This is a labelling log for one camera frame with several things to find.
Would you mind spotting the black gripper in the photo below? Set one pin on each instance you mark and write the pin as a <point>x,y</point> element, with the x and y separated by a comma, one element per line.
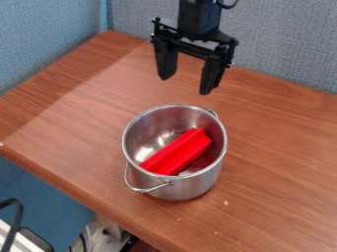
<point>196,36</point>

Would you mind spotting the red rectangular block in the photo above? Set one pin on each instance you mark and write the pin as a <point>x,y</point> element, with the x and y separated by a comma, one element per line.
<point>170,160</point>

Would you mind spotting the white striped bag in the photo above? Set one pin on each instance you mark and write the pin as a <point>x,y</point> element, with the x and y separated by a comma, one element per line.
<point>27,240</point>

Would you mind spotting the metal pot with handles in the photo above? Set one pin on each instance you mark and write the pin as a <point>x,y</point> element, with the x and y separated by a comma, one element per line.
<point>150,132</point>

